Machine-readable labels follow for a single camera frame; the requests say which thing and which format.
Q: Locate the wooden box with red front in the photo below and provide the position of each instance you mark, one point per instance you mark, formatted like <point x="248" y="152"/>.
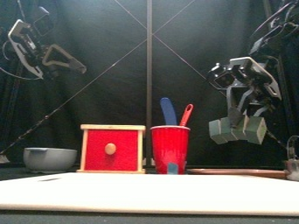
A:
<point x="121" y="157"/>

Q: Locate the vertical metal frame pole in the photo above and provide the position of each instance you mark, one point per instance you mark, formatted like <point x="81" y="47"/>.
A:
<point x="150" y="87"/>

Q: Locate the dark green sushi roll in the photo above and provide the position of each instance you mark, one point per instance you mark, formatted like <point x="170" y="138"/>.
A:
<point x="256" y="129"/>

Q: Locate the blue toy knife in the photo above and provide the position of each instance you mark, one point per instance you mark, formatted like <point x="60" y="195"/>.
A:
<point x="169" y="112"/>

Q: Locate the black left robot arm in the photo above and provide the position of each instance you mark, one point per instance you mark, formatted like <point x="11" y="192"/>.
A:
<point x="6" y="20"/>

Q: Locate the red plastic cup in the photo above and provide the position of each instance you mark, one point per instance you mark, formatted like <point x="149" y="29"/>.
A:
<point x="170" y="148"/>

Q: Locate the grey bowl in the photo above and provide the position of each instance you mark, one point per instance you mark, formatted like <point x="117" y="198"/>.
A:
<point x="49" y="160"/>

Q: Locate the brown wooden plate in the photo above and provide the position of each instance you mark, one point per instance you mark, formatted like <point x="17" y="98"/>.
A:
<point x="241" y="172"/>

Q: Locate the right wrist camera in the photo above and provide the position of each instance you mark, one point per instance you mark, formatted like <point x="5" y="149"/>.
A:
<point x="222" y="79"/>

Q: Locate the white cutting board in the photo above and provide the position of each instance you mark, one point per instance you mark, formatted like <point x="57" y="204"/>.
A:
<point x="148" y="192"/>

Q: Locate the red toy knife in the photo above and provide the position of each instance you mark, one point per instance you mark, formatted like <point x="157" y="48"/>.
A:
<point x="186" y="116"/>

